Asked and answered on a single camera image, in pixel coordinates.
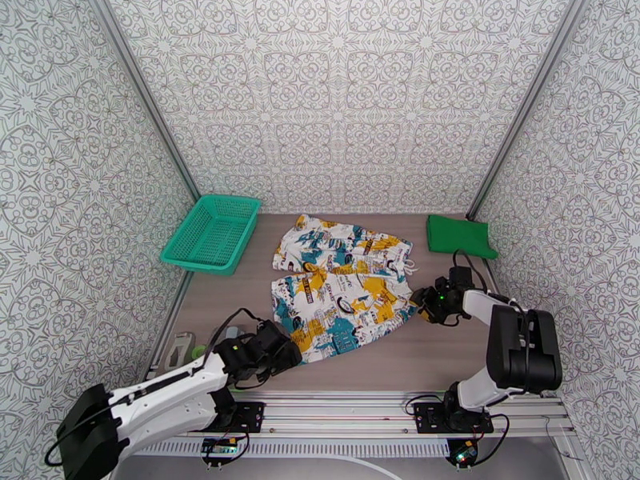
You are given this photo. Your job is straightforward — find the green shirt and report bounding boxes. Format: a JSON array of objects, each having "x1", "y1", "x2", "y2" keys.
[{"x1": 426, "y1": 214, "x2": 499, "y2": 261}]

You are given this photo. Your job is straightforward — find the white patterned shorts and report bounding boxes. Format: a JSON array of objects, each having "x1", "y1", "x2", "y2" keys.
[{"x1": 271, "y1": 214, "x2": 420, "y2": 365}]

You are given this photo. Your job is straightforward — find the grey oblong desk tool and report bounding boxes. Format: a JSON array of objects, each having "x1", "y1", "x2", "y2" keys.
[{"x1": 215, "y1": 323, "x2": 249, "y2": 345}]

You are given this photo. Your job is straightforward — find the grey handheld tool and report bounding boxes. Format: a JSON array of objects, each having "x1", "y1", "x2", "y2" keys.
[{"x1": 165, "y1": 331, "x2": 197, "y2": 370}]

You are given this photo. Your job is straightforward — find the left controller board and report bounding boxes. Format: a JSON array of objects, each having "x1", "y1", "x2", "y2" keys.
[{"x1": 199, "y1": 436, "x2": 238, "y2": 458}]

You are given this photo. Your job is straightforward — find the controller board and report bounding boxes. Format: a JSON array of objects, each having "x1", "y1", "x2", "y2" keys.
[
  {"x1": 199, "y1": 436, "x2": 238, "y2": 458},
  {"x1": 446, "y1": 437, "x2": 480, "y2": 467}
]

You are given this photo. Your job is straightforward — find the green plastic basket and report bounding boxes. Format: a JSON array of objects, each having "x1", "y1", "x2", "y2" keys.
[{"x1": 159, "y1": 194, "x2": 262, "y2": 276}]

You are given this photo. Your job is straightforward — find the right controller board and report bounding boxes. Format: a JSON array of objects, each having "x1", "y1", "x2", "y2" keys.
[{"x1": 446, "y1": 437, "x2": 480, "y2": 467}]

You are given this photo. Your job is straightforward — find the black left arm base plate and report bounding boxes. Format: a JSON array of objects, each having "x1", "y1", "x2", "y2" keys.
[{"x1": 232, "y1": 401, "x2": 266, "y2": 434}]

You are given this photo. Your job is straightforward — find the aluminium rail frame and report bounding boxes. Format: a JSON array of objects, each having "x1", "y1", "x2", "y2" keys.
[{"x1": 139, "y1": 390, "x2": 576, "y2": 441}]

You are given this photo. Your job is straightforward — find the red black left base wire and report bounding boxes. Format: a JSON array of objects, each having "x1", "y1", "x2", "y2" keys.
[{"x1": 230, "y1": 428, "x2": 250, "y2": 462}]

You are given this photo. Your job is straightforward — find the aluminium table side rail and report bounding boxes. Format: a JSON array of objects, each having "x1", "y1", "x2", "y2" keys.
[{"x1": 149, "y1": 270, "x2": 196, "y2": 381}]

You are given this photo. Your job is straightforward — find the white slotted cable duct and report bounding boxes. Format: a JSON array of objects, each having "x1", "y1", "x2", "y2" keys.
[{"x1": 121, "y1": 439, "x2": 454, "y2": 460}]

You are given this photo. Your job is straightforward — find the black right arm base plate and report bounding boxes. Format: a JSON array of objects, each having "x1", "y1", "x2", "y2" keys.
[{"x1": 414, "y1": 401, "x2": 494, "y2": 436}]

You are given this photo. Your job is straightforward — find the black right base cable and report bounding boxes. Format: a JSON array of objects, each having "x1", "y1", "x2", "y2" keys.
[{"x1": 472, "y1": 412, "x2": 511, "y2": 467}]

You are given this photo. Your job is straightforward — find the aluminium corner post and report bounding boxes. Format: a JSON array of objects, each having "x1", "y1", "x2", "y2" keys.
[
  {"x1": 86, "y1": 0, "x2": 202, "y2": 200},
  {"x1": 466, "y1": 0, "x2": 594, "y2": 218}
]

